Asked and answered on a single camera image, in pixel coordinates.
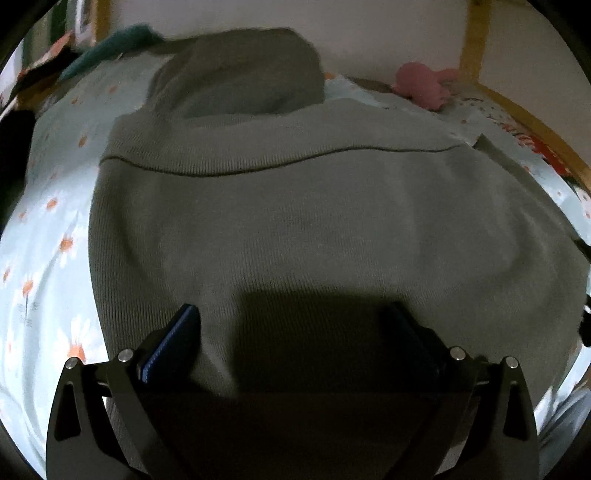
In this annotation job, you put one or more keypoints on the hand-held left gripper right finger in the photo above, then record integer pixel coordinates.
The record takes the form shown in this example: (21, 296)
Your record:
(415, 341)

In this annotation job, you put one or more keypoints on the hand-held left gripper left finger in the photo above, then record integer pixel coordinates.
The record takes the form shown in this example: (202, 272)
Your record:
(171, 341)

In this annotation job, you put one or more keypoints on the grey knit sweater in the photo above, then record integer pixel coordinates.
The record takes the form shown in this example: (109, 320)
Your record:
(300, 207)

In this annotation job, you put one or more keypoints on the light blue floral bed sheet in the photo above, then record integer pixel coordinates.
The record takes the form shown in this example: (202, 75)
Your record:
(51, 240)

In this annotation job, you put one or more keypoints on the red printed cloth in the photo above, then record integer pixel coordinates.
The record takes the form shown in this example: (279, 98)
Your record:
(540, 150)

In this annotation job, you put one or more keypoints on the pink plush toy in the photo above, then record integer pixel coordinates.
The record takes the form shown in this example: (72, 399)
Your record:
(420, 83)

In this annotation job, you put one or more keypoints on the wooden bed frame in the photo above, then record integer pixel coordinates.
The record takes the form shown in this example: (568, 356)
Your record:
(475, 46)

